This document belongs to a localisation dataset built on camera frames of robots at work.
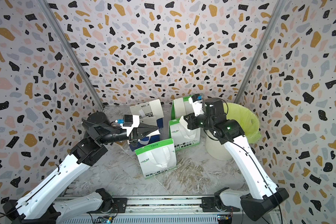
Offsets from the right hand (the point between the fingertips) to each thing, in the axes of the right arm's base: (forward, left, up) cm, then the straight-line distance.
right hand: (184, 117), depth 67 cm
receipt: (+22, +3, -15) cm, 27 cm away
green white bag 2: (-13, +14, -17) cm, 25 cm away
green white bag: (+3, 0, -22) cm, 22 cm away
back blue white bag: (+17, +26, -14) cm, 34 cm away
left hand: (-13, +11, +9) cm, 19 cm away
